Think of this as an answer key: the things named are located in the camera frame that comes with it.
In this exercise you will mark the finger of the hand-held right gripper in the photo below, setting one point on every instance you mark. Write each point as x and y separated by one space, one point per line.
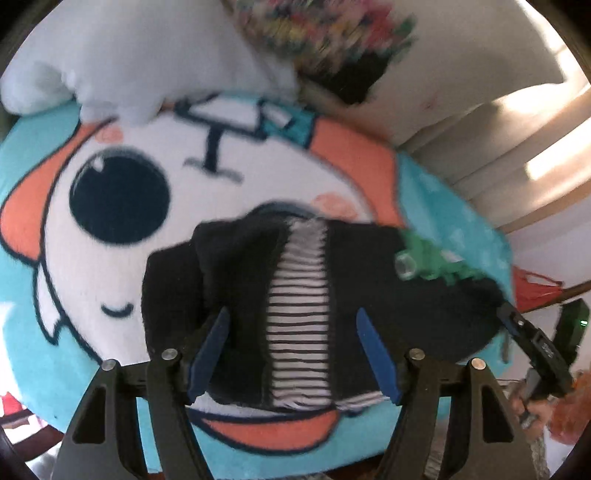
531 339

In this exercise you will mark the green object with round cap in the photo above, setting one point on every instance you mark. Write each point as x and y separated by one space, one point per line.
431 261

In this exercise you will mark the multicoloured patterned cloth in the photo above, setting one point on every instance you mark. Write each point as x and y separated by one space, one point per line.
323 32

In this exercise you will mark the red cloth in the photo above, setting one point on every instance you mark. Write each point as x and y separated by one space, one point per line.
533 286

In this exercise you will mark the teal cartoon printed blanket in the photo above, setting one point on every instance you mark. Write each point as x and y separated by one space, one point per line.
115 277

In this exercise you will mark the black pants with striped band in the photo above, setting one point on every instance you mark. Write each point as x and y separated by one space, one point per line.
369 300

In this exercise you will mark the white pillow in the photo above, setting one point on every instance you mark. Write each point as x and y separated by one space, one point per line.
138 50

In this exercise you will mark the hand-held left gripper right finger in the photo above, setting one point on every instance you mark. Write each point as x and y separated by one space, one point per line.
376 355

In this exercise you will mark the orange fluffy cloth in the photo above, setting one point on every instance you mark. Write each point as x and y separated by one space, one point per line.
572 410

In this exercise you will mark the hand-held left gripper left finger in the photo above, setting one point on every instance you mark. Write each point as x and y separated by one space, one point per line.
208 357

